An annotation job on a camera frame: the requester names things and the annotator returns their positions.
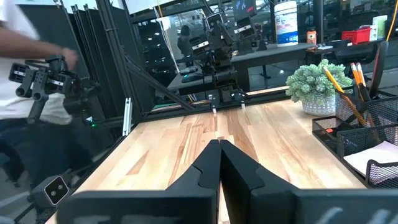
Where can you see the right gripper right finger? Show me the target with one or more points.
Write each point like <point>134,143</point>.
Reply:
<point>239,177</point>

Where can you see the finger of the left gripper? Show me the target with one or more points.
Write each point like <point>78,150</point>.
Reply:
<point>246,29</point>
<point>199,46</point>

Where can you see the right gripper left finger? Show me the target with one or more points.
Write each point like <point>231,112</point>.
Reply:
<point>205,174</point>

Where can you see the yellow pencil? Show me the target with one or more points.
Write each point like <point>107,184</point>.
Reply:
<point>361,74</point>
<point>342,93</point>
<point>356,77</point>

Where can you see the black pen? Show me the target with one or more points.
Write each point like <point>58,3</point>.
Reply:
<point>354,107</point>
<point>363,93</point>

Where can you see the pink sticky note pad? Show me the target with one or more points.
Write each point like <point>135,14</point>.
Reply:
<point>373,155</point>

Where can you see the person's forearm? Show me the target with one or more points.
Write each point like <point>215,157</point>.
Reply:
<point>31,46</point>

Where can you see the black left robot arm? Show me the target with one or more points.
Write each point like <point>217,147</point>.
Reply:
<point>224,77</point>

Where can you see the black office chair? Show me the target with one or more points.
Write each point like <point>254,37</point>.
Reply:
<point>354,53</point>

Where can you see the black mesh desk organizer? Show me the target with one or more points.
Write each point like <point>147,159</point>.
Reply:
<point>357,140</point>

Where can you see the person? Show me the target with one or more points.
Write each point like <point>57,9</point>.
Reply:
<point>185,40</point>
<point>18,102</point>

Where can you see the desk monitor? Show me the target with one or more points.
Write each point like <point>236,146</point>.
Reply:
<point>244,9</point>

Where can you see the black computer mouse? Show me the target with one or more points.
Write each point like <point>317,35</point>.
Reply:
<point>193,77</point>

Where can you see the white wipes canister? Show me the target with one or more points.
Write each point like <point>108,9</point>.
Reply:
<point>286,25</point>

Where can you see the small orange bottle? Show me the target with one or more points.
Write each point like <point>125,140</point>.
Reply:
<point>311,36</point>

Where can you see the green succulent in patterned pot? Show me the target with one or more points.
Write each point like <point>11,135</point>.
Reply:
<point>317,84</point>

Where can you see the red plastic bin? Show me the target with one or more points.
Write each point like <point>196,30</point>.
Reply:
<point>357,35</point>

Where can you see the person's hand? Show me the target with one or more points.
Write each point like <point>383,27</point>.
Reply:
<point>70,57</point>

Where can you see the white carton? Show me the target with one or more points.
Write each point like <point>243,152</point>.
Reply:
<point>380,28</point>

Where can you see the black partition panel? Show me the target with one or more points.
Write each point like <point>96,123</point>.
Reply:
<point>53,21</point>

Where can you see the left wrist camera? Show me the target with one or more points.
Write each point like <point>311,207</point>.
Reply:
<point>214,20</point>

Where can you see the black aluminium table frame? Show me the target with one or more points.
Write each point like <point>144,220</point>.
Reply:
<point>110,46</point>

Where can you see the silver bracket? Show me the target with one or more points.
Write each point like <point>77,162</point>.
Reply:
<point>127,116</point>

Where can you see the table-level camera box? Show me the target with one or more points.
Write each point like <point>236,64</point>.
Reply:
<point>51,191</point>

